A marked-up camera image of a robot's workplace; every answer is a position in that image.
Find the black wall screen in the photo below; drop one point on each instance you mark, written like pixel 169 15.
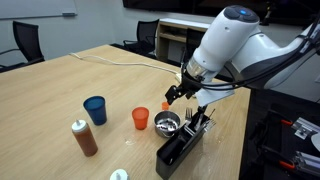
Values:
pixel 173 5

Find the large orange plastic cup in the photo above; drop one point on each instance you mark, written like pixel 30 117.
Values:
pixel 140 119

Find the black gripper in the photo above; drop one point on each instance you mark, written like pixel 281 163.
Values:
pixel 186 87

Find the metal bowl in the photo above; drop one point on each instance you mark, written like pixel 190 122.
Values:
pixel 166 126

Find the blue plastic cup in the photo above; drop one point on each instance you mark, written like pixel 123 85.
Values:
pixel 96 111

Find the black cutlery caddy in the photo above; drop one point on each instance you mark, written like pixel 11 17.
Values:
pixel 176 153

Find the dark fork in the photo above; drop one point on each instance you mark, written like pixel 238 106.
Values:
pixel 200 116

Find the black equipment cart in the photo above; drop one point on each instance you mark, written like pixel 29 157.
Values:
pixel 276 146

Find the whiteboard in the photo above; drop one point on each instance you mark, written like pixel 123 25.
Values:
pixel 33 8

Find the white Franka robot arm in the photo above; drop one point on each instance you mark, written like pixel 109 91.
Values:
pixel 233 43

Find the black office chair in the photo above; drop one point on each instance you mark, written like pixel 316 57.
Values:
pixel 28 40
pixel 191 43
pixel 146 36

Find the whiteboard eraser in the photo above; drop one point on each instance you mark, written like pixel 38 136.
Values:
pixel 68 14

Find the aluminium extrusion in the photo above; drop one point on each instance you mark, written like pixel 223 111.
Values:
pixel 306 161
pixel 305 128

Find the brown sauce squeeze bottle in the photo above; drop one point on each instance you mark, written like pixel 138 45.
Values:
pixel 86 141

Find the silver fork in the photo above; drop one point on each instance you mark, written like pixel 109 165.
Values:
pixel 188 114
pixel 210 125

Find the wooden shelf desk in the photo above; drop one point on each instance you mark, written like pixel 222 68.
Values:
pixel 170 36

